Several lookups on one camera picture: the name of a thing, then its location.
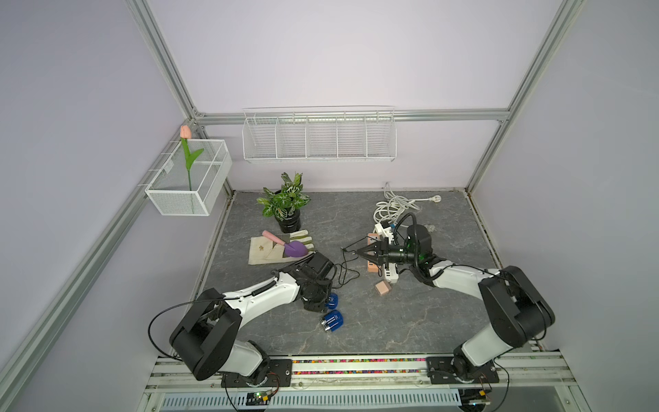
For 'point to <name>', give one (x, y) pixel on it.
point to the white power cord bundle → (390, 209)
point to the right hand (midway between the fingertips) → (356, 252)
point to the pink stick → (271, 236)
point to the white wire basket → (177, 190)
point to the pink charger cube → (383, 287)
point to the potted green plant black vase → (285, 203)
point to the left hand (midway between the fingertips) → (334, 296)
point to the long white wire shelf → (309, 134)
